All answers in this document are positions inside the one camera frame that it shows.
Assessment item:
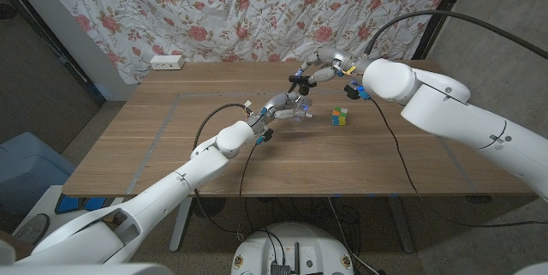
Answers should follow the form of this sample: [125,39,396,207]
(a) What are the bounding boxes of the white power strip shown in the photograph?
[149,54,186,71]

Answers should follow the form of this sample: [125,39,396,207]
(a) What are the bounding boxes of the clear plastic spray bottle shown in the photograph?
[290,94,313,125]

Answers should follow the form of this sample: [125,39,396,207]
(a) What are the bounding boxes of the white floor platform blue pads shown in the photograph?
[12,184,129,242]

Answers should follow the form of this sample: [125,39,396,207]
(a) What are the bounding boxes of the black slanted wall bar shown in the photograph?
[0,0,107,107]

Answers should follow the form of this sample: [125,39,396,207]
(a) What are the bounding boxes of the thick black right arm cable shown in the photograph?
[363,9,548,60]

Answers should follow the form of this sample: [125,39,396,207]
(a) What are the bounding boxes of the white robot torso base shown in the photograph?
[229,222,355,275]

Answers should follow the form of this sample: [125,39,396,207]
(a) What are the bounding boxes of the floral print backdrop cloth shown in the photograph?
[32,0,459,86]

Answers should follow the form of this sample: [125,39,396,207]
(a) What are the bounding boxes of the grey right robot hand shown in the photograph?
[294,47,370,86]

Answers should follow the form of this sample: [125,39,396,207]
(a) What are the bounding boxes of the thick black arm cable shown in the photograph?
[363,9,548,60]
[192,102,247,242]

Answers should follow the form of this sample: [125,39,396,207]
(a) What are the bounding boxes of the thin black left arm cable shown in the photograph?
[238,143,259,236]

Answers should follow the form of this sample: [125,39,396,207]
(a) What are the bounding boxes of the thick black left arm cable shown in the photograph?
[192,102,247,242]

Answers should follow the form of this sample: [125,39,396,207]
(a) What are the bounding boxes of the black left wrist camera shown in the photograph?
[255,128,275,146]

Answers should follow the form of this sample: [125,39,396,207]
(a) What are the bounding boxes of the white table leg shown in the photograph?
[387,195,415,254]
[169,196,194,254]

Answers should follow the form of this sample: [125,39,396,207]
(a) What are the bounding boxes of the person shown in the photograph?
[0,213,51,263]

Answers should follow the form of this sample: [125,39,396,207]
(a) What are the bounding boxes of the black trigger sprayer head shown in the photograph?
[288,75,318,96]

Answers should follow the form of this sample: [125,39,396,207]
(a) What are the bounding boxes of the black round floor base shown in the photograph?
[192,196,227,219]

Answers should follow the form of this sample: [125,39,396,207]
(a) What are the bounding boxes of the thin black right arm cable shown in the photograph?
[369,97,548,228]

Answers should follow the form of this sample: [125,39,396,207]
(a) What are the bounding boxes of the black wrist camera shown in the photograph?
[255,128,275,146]
[343,82,370,100]

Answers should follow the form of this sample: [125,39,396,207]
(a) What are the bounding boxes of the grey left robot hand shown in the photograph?
[247,92,313,129]

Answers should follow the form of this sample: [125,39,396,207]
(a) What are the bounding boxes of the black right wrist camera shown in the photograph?
[343,82,370,100]

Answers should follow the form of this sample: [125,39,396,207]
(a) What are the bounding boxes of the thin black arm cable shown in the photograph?
[238,143,259,236]
[369,97,548,228]

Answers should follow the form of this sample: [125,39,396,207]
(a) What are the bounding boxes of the blue plastic bin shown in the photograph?
[0,131,77,220]

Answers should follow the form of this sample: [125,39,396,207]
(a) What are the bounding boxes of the multicoloured Rubik's cube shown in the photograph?
[331,105,348,127]

